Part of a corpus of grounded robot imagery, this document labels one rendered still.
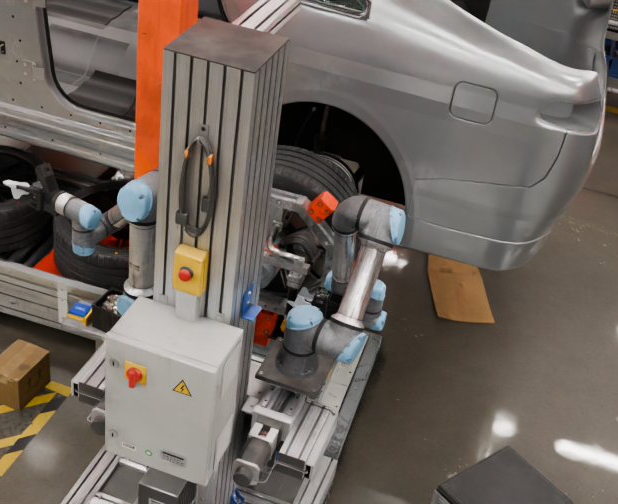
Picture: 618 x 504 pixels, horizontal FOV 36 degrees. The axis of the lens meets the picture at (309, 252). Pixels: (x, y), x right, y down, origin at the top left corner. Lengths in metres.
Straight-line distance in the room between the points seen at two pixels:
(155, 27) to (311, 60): 0.71
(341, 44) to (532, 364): 1.97
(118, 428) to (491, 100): 1.84
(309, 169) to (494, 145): 0.72
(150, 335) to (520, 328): 2.73
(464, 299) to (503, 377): 0.59
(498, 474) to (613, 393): 1.25
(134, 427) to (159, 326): 0.34
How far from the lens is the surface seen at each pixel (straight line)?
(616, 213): 6.35
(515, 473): 3.85
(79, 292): 4.30
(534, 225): 4.01
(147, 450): 2.99
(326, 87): 3.86
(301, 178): 3.64
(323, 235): 3.63
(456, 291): 5.21
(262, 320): 3.94
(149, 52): 3.47
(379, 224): 3.11
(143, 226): 3.01
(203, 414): 2.78
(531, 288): 5.41
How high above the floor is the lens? 3.03
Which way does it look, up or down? 35 degrees down
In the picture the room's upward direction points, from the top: 9 degrees clockwise
